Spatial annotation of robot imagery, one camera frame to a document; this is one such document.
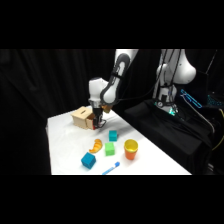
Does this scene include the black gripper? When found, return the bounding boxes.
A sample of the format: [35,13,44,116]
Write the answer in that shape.
[89,98,104,130]

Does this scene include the black covered robot stand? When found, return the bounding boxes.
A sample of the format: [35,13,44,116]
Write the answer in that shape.
[123,99,215,175]

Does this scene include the black cable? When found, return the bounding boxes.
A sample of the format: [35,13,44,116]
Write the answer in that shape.
[117,49,184,103]

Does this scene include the wooden drawer with red front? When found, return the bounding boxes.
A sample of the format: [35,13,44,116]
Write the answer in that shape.
[85,113,108,132]

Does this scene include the dark blue foam block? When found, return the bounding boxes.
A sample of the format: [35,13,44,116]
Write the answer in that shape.
[80,152,97,170]

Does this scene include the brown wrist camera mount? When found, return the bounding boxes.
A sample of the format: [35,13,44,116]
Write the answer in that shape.
[101,104,113,115]

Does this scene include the blue and white marker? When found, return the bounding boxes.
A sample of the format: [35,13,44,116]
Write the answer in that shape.
[101,161,121,176]

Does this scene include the orange cup with yellow inside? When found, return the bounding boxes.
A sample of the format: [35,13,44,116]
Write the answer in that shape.
[123,139,139,161]

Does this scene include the black curtain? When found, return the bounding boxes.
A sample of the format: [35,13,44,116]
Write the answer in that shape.
[0,49,224,176]

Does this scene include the yellow cable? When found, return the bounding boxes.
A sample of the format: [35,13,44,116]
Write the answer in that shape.
[211,109,224,152]

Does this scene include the light teal foam cube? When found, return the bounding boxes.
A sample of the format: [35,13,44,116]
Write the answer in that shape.
[108,130,118,142]

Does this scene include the light wooden drawer box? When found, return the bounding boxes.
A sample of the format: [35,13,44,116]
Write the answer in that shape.
[70,106,96,130]

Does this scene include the orange toy croissant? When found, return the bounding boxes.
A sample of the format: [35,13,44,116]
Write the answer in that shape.
[88,138,104,154]

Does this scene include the blue lit frame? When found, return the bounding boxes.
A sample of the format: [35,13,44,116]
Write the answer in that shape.
[180,88,203,110]

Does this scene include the green foam cube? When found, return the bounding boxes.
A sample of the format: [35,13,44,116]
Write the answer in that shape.
[104,142,117,157]

